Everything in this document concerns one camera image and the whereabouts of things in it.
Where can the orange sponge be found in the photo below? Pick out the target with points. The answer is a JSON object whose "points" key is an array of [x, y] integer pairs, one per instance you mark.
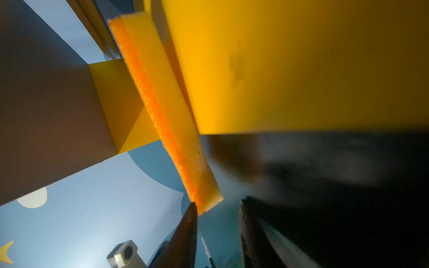
{"points": [[174, 62], [153, 76]]}

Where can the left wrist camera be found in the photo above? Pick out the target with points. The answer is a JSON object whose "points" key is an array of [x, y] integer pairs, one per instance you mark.
{"points": [[124, 255]]}

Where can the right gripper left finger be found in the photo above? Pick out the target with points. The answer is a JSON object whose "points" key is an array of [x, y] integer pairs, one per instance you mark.
{"points": [[181, 249]]}

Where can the yellow shelf pink blue boards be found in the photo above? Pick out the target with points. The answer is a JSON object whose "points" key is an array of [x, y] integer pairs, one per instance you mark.
{"points": [[331, 68]]}

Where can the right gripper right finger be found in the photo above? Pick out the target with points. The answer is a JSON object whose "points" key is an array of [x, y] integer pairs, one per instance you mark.
{"points": [[267, 250]]}

